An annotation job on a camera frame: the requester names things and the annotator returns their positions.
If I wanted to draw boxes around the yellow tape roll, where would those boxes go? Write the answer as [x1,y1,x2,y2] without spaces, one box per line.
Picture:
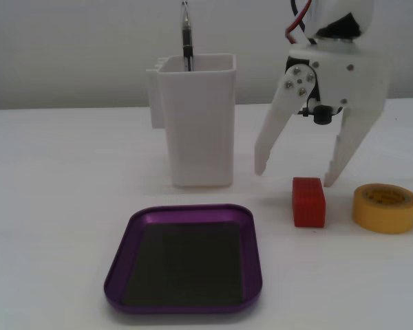
[351,183,413,234]

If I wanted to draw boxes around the red wire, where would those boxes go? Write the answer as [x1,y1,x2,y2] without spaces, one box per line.
[284,0,313,45]

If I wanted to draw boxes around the black wire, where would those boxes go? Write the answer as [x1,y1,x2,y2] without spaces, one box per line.
[290,0,318,46]

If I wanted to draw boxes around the purple metal tray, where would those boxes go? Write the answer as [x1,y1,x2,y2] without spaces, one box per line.
[103,203,264,315]

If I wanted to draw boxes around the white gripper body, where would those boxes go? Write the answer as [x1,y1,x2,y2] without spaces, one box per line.
[284,41,390,116]

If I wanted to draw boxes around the black pen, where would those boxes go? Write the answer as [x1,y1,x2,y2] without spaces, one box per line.
[179,1,195,73]

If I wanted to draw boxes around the white plastic tool holder box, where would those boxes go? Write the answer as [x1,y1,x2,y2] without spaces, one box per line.
[145,53,237,188]

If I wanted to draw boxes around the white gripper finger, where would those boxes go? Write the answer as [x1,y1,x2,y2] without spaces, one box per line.
[324,105,383,188]
[254,63,319,177]

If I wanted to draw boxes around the black knob screw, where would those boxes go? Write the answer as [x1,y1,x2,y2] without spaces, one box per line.
[299,104,333,125]

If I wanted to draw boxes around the red block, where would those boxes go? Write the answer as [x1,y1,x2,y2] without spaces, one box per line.
[292,177,327,228]

